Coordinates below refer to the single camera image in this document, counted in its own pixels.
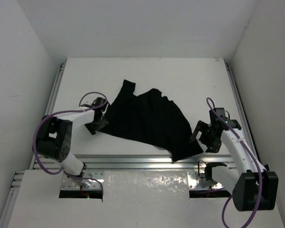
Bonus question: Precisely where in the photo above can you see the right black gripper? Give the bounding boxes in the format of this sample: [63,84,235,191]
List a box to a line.
[190,120,221,153]

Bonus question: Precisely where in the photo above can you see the black t shirt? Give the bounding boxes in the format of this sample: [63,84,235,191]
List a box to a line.
[101,80,203,162]

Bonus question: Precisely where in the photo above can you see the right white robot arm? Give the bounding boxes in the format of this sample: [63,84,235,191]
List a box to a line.
[191,108,278,211]

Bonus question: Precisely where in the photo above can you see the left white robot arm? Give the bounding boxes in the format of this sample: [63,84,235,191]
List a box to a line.
[32,97,109,180]

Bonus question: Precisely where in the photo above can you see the aluminium front rail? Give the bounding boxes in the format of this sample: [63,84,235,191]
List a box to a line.
[30,154,259,171]

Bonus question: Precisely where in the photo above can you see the aluminium rail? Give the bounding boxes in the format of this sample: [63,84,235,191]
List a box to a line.
[0,61,67,228]
[224,61,275,190]
[30,154,259,171]

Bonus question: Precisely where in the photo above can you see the aluminium right side rail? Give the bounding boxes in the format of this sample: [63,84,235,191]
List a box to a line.
[224,61,275,190]

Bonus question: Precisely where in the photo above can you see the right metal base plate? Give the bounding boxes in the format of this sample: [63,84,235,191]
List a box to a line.
[187,171,225,191]

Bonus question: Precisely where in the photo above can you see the metal base plate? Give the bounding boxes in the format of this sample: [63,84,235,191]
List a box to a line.
[60,169,105,191]
[187,171,225,191]

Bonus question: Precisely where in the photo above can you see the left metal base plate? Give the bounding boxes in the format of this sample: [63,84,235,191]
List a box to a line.
[60,169,105,191]

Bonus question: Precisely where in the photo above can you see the aluminium left side rail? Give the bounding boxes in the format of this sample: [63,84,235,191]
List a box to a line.
[0,61,67,228]

